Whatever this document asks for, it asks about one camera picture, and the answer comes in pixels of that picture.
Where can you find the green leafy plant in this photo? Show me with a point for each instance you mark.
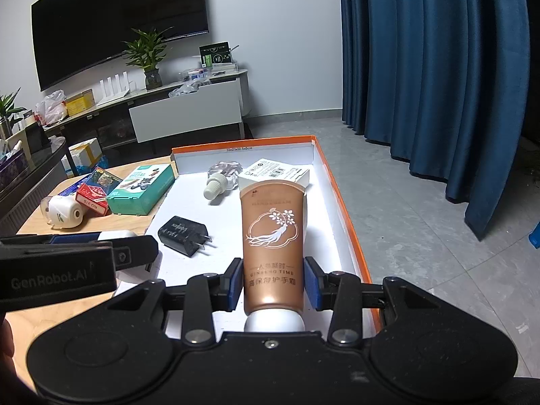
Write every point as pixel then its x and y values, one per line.
pixel 10 109

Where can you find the white tv cabinet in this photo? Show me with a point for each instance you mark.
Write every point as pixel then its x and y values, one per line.
pixel 190 109

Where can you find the blue and white cartons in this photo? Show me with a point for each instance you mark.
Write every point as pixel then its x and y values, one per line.
pixel 84 154

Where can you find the black television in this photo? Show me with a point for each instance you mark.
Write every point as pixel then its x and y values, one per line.
pixel 105 21

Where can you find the black charger plug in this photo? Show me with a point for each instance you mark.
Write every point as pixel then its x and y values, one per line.
pixel 179 234

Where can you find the red and blue card box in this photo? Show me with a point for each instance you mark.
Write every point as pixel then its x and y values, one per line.
pixel 95 198

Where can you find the white router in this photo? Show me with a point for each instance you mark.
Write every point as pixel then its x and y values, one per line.
pixel 114 93

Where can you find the clear plastic bags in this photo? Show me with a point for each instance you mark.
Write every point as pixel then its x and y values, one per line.
pixel 183 90

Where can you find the orange rimmed white box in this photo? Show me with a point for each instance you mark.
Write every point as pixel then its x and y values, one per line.
pixel 185 202

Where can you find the clear blue container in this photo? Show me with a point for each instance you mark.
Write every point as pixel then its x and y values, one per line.
pixel 198 75

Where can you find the white flat box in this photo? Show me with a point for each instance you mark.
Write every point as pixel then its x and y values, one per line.
pixel 223 67

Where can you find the small black box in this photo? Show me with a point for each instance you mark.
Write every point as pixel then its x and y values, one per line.
pixel 37 139

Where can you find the blue curtain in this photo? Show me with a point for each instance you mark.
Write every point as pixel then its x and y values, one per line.
pixel 422 71

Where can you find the white label box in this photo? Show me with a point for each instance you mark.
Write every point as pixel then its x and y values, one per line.
pixel 274 171

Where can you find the green cardboard box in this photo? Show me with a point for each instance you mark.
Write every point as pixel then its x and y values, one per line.
pixel 139 198

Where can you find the dark blue box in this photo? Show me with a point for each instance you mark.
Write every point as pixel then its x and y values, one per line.
pixel 71 187

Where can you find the yellow box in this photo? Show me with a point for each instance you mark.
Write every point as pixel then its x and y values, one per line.
pixel 79 103

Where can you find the white mosquito repellent device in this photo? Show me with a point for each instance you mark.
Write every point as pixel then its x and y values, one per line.
pixel 63 211

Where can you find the blue object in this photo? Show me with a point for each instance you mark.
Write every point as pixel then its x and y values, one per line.
pixel 534 236

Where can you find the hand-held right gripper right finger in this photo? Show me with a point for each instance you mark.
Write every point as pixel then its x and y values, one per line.
pixel 311 282

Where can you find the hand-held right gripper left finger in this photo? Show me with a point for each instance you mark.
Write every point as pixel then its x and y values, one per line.
pixel 233 282

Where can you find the white plastic bag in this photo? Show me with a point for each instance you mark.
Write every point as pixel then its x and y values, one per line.
pixel 50 109

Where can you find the potted plant in dark pot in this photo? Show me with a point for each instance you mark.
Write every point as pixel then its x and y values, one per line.
pixel 147 50

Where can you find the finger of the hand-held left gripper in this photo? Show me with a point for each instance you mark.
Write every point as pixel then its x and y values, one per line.
pixel 135 251
pixel 76 237

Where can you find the black and green box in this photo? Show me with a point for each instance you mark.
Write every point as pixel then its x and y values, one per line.
pixel 215 55

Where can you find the purple storage box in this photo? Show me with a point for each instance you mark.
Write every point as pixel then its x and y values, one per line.
pixel 10 168

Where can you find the brown hand cream tube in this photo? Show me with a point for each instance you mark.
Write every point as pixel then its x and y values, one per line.
pixel 272 261

